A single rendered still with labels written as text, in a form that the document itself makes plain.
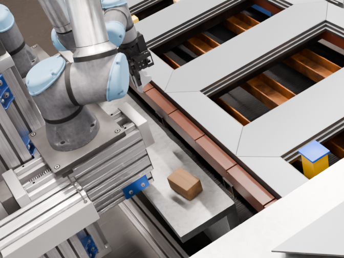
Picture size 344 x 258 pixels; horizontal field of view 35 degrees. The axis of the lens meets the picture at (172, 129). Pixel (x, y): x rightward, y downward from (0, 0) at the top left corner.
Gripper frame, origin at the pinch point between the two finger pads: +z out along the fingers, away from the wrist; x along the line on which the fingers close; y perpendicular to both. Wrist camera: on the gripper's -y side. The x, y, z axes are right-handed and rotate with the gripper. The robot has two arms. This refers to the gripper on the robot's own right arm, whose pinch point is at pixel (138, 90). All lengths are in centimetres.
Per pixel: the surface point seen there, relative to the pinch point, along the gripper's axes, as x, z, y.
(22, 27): 290, 91, 3
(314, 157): -64, 2, 22
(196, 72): 0.2, 5.4, 22.7
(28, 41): 261, 91, 0
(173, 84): 0.3, 5.3, 12.9
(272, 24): 4, 5, 59
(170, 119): -10.4, 9.4, 4.2
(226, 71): -7.8, 5.4, 30.1
